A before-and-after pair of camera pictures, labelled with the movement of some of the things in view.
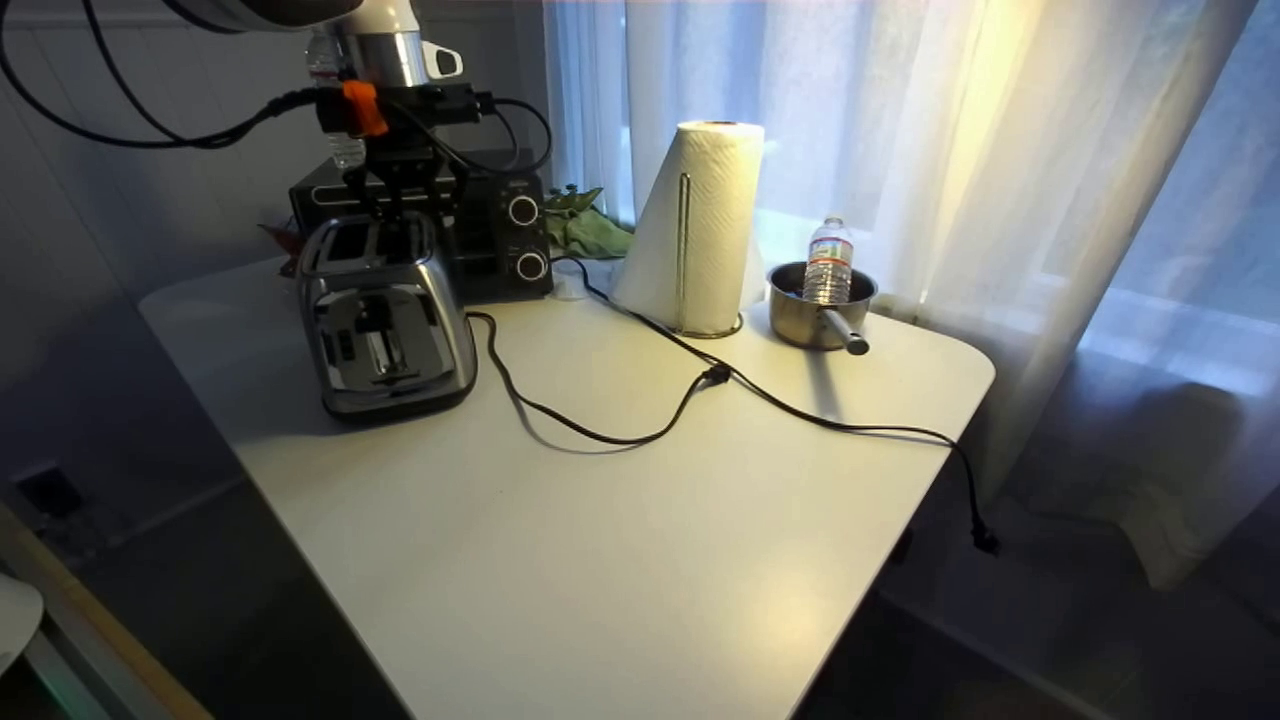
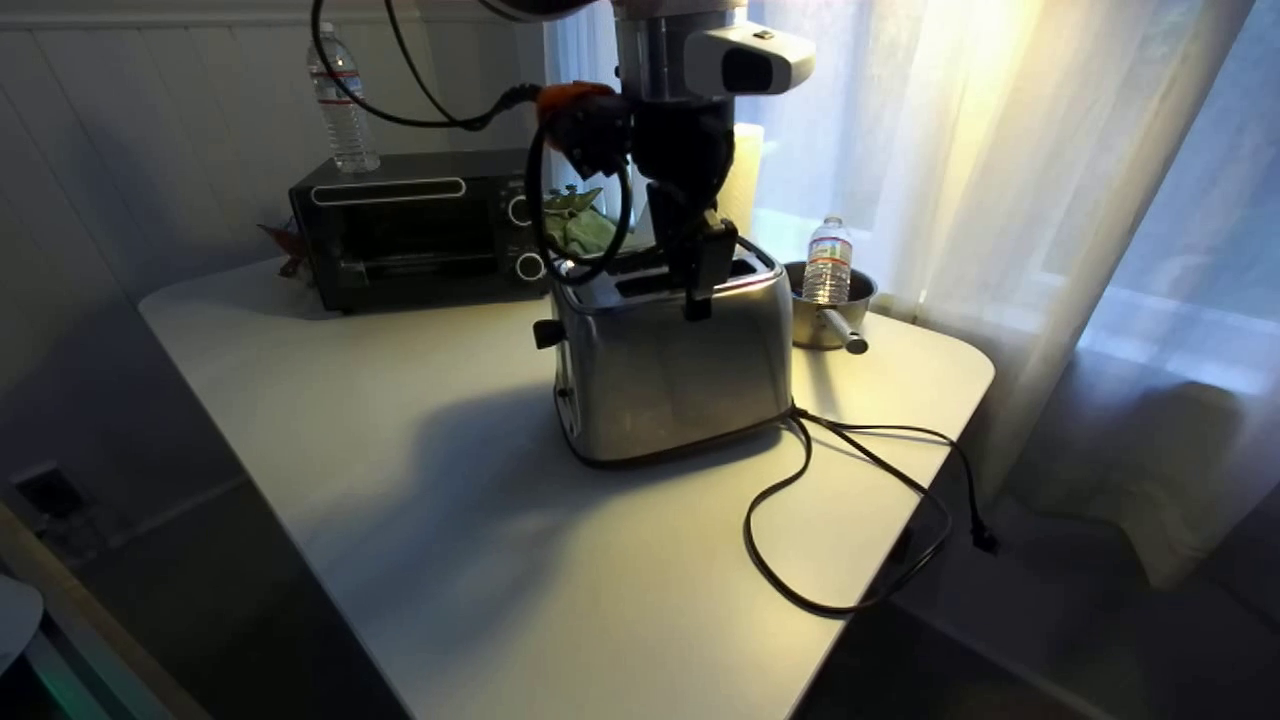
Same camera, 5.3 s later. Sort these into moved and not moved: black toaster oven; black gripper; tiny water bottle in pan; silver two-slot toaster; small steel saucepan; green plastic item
Moved: black gripper; silver two-slot toaster
Not moved: tiny water bottle in pan; green plastic item; small steel saucepan; black toaster oven
